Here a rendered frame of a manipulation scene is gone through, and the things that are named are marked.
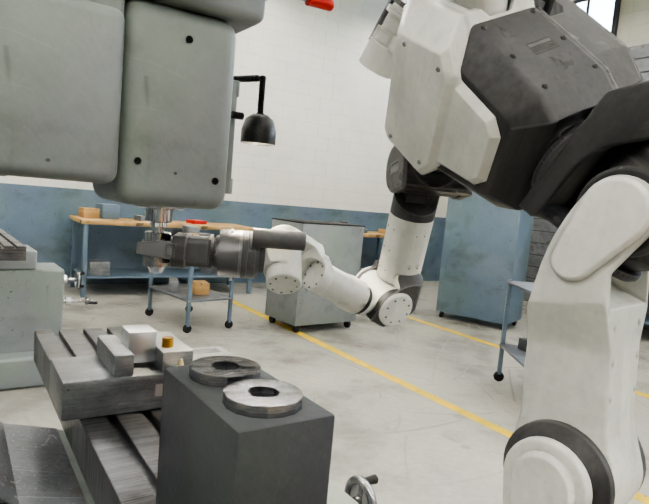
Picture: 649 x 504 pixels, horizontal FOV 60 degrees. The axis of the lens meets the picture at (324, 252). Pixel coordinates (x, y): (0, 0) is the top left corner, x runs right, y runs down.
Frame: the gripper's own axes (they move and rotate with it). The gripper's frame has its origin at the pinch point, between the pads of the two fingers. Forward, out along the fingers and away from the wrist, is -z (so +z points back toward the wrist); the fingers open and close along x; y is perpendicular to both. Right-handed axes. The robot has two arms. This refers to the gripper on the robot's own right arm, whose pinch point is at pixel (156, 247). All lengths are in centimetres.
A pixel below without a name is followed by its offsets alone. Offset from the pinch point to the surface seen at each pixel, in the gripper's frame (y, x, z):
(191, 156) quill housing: -16.4, 8.4, 5.6
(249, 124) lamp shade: -25.0, -11.1, 14.8
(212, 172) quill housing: -14.2, 6.8, 9.1
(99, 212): 27, -595, -146
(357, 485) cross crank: 57, -24, 48
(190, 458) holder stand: 19.8, 40.4, 10.6
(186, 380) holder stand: 12.2, 35.8, 9.2
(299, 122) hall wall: -127, -761, 98
